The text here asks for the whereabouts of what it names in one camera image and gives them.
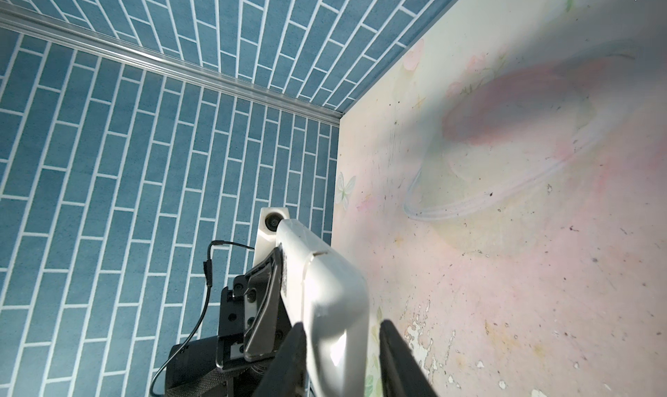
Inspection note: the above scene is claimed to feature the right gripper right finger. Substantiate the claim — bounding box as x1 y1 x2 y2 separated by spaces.
379 320 437 397

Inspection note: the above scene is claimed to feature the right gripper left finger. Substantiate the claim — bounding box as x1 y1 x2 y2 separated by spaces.
265 322 307 396

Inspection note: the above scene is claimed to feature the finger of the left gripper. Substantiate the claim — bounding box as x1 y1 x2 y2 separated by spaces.
243 247 284 362

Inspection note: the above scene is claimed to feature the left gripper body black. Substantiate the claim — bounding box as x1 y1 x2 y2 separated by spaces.
215 276 292 371

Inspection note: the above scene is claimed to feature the white remote with display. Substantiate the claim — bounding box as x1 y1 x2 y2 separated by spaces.
276 219 370 396

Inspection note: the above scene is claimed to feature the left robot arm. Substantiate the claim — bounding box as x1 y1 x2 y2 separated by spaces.
165 247 292 396

